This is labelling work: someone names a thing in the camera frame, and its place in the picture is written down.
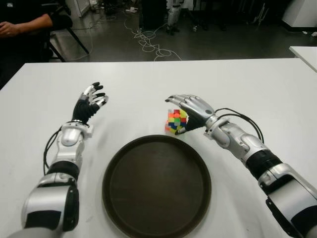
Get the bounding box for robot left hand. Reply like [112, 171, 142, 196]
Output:
[71, 81, 109, 124]

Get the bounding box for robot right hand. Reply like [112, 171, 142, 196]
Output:
[164, 93, 218, 136]

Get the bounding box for multicoloured Rubik's cube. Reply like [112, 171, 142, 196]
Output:
[164, 108, 190, 136]

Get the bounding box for dark brown round plate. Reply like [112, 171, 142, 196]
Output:
[102, 134, 212, 238]

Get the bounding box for black chair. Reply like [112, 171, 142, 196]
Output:
[44, 4, 90, 62]

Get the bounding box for seated person in black shirt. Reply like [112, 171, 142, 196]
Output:
[0, 0, 54, 85]

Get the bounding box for white low cabinet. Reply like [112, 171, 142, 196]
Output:
[64, 0, 90, 18]

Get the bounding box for black cabinet box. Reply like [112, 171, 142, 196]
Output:
[140, 0, 169, 30]

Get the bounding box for white side table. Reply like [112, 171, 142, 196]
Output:
[289, 45, 317, 72]

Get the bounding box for white cabinet with black base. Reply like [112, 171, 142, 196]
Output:
[281, 0, 317, 28]

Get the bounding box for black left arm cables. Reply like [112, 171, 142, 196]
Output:
[43, 125, 65, 176]

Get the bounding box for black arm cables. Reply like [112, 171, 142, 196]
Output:
[43, 125, 65, 176]
[215, 108, 264, 144]

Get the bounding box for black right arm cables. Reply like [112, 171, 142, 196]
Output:
[215, 108, 264, 144]

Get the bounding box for tangled white floor cable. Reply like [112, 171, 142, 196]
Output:
[123, 14, 183, 62]

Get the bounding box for folded metal frame stand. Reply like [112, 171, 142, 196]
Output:
[250, 1, 270, 25]

